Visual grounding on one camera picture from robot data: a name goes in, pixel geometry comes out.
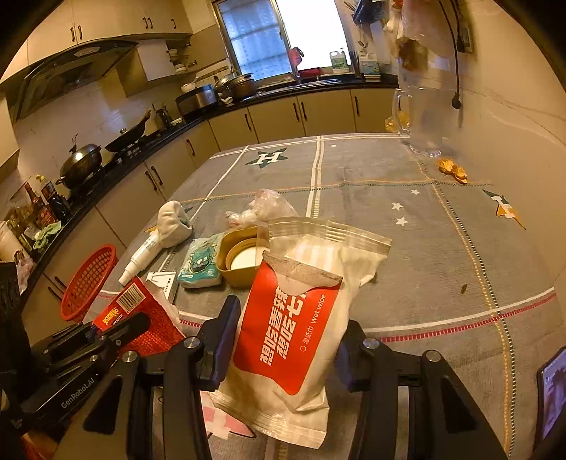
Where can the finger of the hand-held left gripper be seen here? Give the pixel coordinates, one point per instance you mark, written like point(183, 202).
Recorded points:
point(128, 329)
point(75, 338)

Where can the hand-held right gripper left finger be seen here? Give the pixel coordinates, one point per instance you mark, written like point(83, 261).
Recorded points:
point(227, 329)

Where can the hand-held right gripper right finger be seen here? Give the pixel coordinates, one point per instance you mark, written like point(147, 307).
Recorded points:
point(348, 360)

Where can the red snack bag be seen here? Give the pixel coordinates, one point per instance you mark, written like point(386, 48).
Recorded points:
point(132, 305)

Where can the red and white wet wipe packet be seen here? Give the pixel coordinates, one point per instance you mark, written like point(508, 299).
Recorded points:
point(283, 336)

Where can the red plastic basket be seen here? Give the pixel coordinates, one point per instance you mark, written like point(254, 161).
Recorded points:
point(88, 283)

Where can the teal tissue pack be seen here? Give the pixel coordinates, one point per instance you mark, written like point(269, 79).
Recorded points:
point(199, 265)

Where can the yellow round container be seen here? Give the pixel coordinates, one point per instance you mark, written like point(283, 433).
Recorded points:
point(234, 277)

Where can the white plastic bag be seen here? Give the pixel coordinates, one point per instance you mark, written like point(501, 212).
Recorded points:
point(25, 270)

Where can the pink and white packet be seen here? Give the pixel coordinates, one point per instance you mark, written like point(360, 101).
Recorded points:
point(221, 420)

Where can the grey printed tablecloth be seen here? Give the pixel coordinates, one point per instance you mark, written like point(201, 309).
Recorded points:
point(398, 274)

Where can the green cloth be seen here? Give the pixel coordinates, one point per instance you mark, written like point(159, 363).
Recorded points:
point(47, 235)

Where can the white sock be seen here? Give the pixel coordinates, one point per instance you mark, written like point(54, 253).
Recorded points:
point(174, 221)

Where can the crumpled clear plastic bag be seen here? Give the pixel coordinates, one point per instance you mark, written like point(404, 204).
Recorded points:
point(269, 205)

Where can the dark soy sauce bottle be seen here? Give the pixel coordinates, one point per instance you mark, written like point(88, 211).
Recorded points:
point(55, 201)

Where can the red label bottle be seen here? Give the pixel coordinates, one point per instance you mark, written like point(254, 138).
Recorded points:
point(34, 205)

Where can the wok with lid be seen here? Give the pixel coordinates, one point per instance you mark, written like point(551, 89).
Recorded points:
point(82, 161)

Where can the black frying pan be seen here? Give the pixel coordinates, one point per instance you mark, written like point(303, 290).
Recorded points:
point(126, 137)

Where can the black countertop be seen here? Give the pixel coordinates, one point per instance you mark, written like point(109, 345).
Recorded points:
point(177, 128)

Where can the black phone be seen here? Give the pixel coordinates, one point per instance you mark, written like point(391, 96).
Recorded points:
point(552, 398)

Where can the lower kitchen cabinets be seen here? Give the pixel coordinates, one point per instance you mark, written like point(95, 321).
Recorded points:
point(274, 119)

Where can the kitchen cabinets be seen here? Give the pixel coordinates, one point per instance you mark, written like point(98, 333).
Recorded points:
point(110, 17)
point(274, 119)

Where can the dark kettle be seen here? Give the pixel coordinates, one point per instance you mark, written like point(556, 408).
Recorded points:
point(163, 117)

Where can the orange peel pieces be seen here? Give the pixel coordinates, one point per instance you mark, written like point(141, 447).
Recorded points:
point(453, 170)
point(395, 123)

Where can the silver electric cooker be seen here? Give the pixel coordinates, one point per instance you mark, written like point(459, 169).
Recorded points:
point(199, 97)

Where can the metal pot with lid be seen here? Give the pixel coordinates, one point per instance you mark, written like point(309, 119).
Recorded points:
point(238, 86)

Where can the glass pitcher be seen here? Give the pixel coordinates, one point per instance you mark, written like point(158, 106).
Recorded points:
point(424, 124)

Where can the black range hood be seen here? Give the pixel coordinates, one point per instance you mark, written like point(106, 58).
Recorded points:
point(66, 70)

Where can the pink item at faucet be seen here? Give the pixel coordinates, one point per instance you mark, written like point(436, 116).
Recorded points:
point(295, 56)

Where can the white detergent bottle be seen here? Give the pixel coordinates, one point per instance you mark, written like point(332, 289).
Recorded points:
point(340, 62)

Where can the green and white box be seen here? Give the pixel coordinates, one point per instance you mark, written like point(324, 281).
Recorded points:
point(370, 65)

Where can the kitchen window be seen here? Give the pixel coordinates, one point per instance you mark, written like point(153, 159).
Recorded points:
point(309, 31)

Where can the upper kitchen cabinets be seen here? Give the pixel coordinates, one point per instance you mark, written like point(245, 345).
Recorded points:
point(110, 17)

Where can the hanging plastic bags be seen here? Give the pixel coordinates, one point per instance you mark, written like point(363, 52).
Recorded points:
point(420, 31)

